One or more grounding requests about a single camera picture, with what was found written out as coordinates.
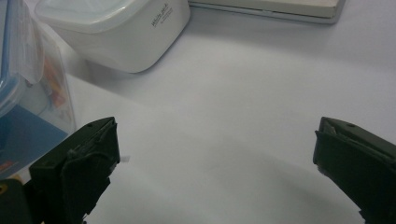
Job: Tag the white plastic container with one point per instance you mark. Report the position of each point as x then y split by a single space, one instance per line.
130 46

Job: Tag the cream flat box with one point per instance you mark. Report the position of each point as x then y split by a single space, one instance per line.
274 6

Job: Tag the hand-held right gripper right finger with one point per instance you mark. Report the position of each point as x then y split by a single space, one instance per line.
358 168

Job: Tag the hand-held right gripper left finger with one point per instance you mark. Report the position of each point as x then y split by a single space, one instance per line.
77 168

